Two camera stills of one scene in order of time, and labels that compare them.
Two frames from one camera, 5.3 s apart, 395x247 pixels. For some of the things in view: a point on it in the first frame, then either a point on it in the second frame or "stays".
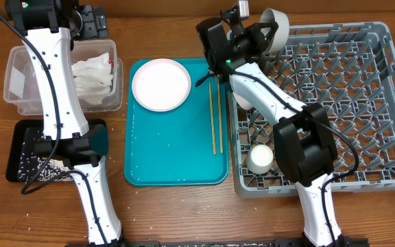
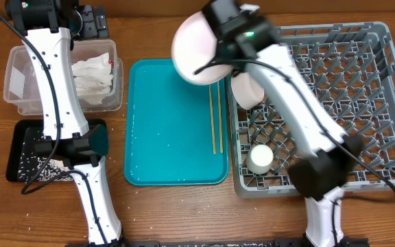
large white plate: x=161 y=85 → x=195 y=46
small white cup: x=259 y=159 stays
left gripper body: x=90 y=30 stays
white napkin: x=93 y=78 stays
